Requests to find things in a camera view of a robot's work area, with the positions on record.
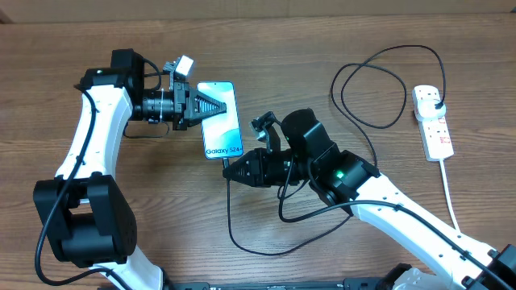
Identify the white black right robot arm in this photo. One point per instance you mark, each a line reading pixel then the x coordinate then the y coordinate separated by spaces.
pixel 346 181

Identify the white charger plug adapter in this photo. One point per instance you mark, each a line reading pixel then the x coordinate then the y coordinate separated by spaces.
pixel 426 110

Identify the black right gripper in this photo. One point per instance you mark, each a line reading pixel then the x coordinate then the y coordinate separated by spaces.
pixel 262 171

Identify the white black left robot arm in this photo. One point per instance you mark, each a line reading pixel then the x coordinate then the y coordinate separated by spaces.
pixel 86 219

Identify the white power strip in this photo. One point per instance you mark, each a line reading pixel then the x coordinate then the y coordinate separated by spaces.
pixel 436 139

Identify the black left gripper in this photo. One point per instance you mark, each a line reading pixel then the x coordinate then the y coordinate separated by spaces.
pixel 183 92

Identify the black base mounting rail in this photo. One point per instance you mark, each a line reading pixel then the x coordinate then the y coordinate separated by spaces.
pixel 369 283

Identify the blue Galaxy smartphone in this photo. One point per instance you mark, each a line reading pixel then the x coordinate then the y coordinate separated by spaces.
pixel 221 133

